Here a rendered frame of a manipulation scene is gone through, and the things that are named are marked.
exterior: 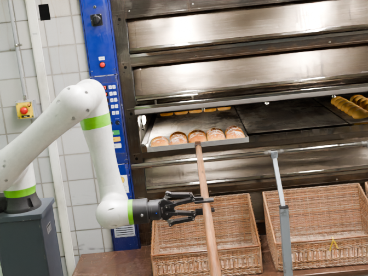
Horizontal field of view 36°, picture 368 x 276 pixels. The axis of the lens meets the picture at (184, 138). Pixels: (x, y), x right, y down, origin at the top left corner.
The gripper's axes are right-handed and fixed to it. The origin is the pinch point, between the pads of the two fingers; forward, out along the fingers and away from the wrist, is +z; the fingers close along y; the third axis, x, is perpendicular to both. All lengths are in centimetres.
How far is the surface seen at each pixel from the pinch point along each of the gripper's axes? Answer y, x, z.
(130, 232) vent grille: 51, -113, -43
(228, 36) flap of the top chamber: -55, -114, 23
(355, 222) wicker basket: 54, -105, 85
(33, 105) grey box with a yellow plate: -28, -111, -87
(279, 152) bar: 3, -78, 41
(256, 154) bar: 3, -78, 29
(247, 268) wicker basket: 57, -66, 19
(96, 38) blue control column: -61, -114, -49
